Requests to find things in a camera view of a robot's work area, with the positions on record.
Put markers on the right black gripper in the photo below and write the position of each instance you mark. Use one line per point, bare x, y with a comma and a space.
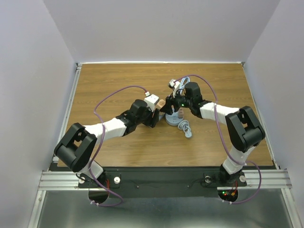
170, 100

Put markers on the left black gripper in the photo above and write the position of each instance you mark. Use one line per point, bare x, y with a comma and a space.
155, 119

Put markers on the small pink plug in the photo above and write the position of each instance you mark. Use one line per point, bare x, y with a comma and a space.
181, 113

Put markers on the orange cube socket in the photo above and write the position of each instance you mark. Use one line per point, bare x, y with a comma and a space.
160, 104

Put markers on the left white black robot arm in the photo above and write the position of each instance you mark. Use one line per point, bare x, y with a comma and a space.
76, 146

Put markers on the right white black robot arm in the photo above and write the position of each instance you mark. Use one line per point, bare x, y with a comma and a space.
244, 128

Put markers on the round light blue socket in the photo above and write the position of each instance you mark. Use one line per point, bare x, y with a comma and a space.
173, 120

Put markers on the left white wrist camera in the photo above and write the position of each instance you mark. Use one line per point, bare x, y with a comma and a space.
151, 101

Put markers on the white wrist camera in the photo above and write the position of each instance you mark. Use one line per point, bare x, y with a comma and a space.
151, 101
175, 86

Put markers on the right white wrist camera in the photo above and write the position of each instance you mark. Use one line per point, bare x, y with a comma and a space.
175, 86

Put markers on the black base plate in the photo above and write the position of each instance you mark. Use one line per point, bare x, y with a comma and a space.
167, 182

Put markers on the aluminium rail frame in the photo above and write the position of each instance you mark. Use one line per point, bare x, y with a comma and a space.
62, 202

